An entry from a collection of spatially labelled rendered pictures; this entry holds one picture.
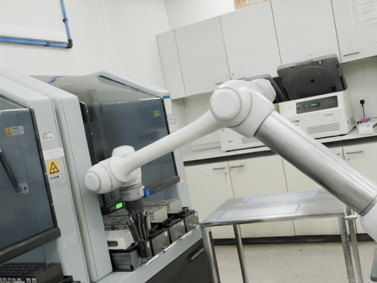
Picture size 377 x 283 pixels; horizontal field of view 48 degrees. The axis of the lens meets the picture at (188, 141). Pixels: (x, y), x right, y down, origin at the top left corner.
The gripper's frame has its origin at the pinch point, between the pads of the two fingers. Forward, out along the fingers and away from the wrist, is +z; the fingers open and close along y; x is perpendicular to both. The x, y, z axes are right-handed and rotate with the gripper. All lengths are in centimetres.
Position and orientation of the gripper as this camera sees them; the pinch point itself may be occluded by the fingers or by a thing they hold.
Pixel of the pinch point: (143, 248)
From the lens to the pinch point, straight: 176.2
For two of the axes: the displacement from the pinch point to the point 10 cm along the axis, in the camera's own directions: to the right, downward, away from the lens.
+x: 8.7, -1.6, -4.7
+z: 2.0, 9.8, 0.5
